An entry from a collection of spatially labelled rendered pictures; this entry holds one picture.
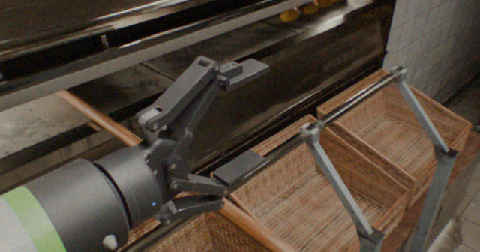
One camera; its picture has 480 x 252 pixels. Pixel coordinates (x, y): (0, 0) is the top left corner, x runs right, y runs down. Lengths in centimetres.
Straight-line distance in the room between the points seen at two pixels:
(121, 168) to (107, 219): 5
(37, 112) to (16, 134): 10
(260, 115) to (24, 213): 119
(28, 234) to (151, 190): 11
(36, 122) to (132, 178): 81
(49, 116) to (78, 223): 84
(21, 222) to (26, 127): 82
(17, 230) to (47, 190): 4
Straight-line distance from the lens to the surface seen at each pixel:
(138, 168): 39
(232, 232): 137
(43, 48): 84
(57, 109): 121
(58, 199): 37
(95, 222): 37
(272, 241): 73
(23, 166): 104
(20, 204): 37
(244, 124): 143
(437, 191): 156
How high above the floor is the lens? 176
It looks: 33 degrees down
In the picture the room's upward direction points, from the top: straight up
